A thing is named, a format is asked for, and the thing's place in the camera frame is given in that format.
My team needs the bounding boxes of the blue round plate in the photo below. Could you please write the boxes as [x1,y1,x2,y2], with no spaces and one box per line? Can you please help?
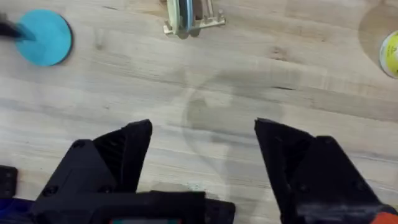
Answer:
[14,8,74,67]

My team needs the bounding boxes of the pale wooden peg rack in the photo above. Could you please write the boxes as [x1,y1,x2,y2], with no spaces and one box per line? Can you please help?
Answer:
[163,0,226,40]

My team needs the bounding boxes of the cream round plate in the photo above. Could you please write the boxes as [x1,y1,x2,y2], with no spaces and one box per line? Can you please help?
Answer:
[166,0,182,35]

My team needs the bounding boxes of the blue-rimmed round plate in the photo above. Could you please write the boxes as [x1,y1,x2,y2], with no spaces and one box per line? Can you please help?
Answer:
[180,0,195,33]

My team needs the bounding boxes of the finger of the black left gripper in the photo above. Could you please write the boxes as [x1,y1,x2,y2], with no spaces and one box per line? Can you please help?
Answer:
[0,12,35,42]

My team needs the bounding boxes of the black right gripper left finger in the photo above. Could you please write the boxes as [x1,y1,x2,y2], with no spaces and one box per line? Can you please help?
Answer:
[29,119,154,224]

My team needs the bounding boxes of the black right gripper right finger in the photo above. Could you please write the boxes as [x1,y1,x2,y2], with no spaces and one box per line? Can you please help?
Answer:
[254,118,386,224]

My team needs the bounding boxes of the yellow-green round plate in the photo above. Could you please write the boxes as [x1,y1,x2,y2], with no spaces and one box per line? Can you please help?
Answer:
[379,30,398,79]

